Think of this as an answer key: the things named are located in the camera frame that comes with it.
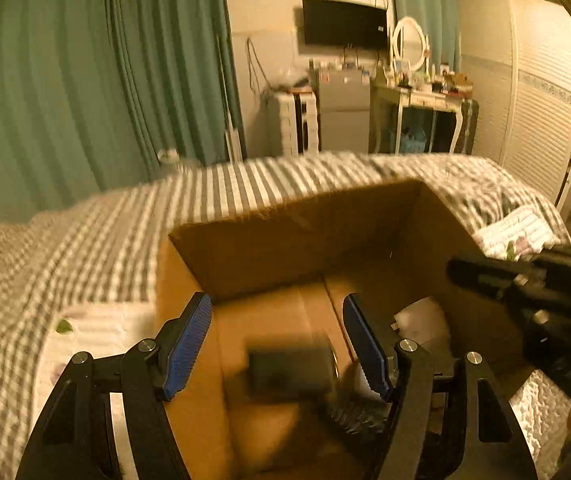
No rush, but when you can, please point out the oval white vanity mirror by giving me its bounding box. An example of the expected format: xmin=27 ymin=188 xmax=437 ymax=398
xmin=392 ymin=16 xmax=429 ymax=72

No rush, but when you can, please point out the white dressing table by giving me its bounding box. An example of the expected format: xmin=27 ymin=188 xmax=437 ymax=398
xmin=370 ymin=84 xmax=464 ymax=154

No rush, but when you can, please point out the silver mini fridge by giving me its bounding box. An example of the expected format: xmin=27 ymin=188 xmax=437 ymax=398
xmin=313 ymin=67 xmax=370 ymax=154

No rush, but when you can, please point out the open cardboard box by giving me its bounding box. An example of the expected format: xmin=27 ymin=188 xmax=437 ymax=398
xmin=156 ymin=180 xmax=532 ymax=479

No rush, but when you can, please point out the black wall television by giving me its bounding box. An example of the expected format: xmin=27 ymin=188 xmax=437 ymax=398
xmin=302 ymin=0 xmax=389 ymax=51

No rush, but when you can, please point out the white louvered wardrobe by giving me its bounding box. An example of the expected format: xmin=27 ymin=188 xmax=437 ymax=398
xmin=459 ymin=0 xmax=571 ymax=209

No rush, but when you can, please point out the black square box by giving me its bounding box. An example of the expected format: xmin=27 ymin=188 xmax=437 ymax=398
xmin=246 ymin=334 xmax=339 ymax=403

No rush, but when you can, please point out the blue laundry basket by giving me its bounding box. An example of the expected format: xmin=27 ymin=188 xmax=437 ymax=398
xmin=399 ymin=127 xmax=427 ymax=154

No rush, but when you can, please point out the clear water jug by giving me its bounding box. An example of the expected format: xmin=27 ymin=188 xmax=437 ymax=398
xmin=156 ymin=148 xmax=202 ymax=178

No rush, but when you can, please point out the dark patterned suitcase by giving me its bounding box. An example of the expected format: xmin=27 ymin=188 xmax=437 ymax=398
xmin=457 ymin=99 xmax=479 ymax=155

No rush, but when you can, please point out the large green curtain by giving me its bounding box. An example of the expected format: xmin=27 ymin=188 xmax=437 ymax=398
xmin=0 ymin=0 xmax=234 ymax=222

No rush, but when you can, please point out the green window curtain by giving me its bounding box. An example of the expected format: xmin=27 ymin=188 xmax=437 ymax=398
xmin=394 ymin=0 xmax=461 ymax=70

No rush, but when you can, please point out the white floral quilt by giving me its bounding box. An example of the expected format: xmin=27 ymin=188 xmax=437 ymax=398
xmin=32 ymin=205 xmax=571 ymax=479

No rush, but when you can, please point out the white mop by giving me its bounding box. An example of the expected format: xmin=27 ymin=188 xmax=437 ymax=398
xmin=216 ymin=35 xmax=243 ymax=162

